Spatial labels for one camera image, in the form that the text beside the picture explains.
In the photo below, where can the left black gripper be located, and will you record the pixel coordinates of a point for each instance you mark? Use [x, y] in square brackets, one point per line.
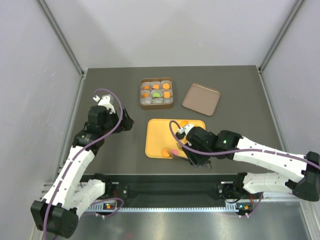
[126, 124]

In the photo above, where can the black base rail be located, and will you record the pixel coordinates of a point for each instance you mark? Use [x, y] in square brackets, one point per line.
[141, 193]

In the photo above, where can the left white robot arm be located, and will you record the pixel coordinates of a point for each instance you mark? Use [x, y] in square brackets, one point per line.
[59, 211]

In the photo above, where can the orange cookie bottom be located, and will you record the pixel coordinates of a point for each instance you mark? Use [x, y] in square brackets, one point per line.
[166, 153]

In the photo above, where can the black cookie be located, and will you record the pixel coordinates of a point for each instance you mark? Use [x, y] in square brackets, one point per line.
[180, 136]

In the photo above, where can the green cookie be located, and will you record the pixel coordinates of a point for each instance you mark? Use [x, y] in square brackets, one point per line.
[156, 95]

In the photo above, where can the tan round cookie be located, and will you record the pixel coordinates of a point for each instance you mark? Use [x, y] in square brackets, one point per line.
[166, 86]
[166, 94]

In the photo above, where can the yellow tray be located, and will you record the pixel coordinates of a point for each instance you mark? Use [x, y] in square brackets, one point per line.
[158, 137]

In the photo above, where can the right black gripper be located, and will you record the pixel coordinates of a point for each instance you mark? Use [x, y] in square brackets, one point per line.
[194, 159]

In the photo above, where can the orange fish cookie upper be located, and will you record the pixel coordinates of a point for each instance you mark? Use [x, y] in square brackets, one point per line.
[183, 123]

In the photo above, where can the tan flower cookie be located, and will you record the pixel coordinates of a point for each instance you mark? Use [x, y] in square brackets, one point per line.
[156, 86]

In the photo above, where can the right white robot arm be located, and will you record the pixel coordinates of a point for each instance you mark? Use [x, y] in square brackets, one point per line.
[296, 174]

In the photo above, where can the orange flower cookie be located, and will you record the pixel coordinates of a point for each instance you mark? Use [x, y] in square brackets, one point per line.
[145, 95]

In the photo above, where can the brown tin lid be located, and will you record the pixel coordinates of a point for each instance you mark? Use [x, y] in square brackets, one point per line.
[201, 99]

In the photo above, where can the pink cookie bottom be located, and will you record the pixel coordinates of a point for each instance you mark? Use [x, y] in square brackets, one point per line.
[174, 151]

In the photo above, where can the brown cookie tin box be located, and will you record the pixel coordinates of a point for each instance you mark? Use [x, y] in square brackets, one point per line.
[151, 103]

